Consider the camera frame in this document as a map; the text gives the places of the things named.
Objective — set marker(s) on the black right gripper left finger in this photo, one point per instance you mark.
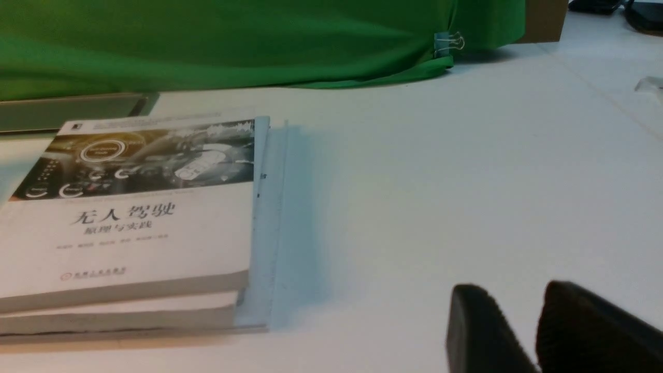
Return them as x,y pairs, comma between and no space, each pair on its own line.
479,337

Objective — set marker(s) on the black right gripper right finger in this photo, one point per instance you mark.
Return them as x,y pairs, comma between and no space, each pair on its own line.
580,331

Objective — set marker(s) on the bottom white book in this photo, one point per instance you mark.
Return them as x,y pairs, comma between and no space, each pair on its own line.
230,312

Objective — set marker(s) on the white book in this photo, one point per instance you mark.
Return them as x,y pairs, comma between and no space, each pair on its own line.
230,312
134,209

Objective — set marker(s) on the silver binder clip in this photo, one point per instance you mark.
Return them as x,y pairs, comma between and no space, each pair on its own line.
445,42

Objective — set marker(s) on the brown cardboard box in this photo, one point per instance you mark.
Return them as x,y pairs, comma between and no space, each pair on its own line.
544,21

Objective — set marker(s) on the top white book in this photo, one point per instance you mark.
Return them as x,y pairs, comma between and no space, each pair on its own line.
134,209

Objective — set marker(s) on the green cloth backdrop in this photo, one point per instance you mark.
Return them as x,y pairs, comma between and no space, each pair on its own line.
64,48

